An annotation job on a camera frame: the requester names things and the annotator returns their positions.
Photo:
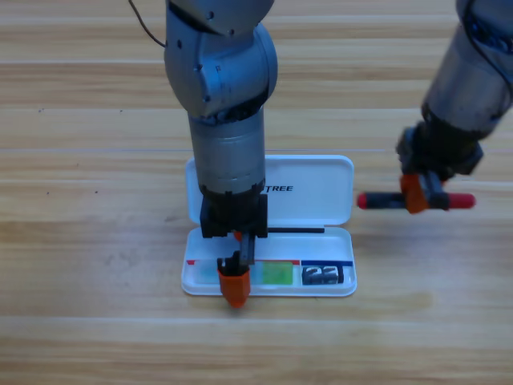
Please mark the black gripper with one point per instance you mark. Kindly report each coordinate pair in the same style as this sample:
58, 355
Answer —
232, 212
441, 154

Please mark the red and black marker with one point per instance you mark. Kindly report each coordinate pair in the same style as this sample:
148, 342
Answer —
380, 200

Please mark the green eraser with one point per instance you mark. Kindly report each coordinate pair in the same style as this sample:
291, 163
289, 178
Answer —
276, 273

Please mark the black eraser with white print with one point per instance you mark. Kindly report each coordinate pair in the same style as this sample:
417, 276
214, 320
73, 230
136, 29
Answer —
322, 276

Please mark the white Unitree pencil case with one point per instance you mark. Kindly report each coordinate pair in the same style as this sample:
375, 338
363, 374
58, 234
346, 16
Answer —
316, 208

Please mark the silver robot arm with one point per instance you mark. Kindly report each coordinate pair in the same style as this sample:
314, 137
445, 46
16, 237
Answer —
469, 80
224, 100

